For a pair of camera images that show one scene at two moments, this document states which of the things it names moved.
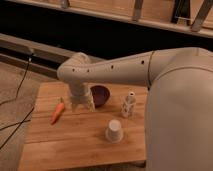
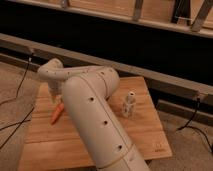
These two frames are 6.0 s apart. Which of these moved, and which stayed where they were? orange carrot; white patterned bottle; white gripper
Moved: white gripper
Stayed: orange carrot; white patterned bottle
